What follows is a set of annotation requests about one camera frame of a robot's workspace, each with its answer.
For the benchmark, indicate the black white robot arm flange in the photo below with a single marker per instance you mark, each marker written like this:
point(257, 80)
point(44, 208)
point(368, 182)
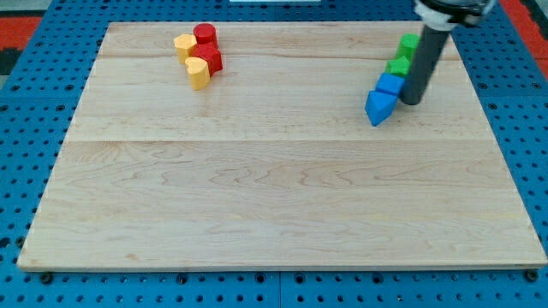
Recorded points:
point(445, 15)

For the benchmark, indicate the wooden board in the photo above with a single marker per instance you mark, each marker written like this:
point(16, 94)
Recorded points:
point(275, 165)

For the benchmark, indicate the yellow heart block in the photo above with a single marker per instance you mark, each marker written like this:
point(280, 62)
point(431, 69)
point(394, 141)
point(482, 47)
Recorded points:
point(198, 72)

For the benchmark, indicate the blue triangle block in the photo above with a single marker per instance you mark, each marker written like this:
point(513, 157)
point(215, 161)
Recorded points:
point(379, 106)

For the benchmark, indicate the red star block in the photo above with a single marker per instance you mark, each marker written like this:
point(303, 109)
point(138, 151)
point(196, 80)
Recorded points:
point(211, 54)

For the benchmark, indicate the blue cube block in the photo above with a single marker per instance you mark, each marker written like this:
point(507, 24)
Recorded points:
point(390, 84)

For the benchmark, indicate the red cylinder block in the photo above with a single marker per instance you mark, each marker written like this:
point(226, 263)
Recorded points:
point(206, 33)

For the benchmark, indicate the yellow hexagon block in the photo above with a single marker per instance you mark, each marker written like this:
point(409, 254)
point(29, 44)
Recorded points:
point(185, 45)

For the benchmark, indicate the green star block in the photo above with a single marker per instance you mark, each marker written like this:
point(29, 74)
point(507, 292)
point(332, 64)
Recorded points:
point(398, 66)

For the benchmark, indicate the green cylinder block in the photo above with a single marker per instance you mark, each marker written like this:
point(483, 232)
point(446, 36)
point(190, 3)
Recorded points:
point(407, 46)

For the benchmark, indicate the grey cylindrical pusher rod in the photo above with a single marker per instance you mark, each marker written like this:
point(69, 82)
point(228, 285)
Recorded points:
point(426, 56)

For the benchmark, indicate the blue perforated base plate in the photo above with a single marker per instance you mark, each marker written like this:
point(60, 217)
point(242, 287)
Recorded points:
point(40, 95)

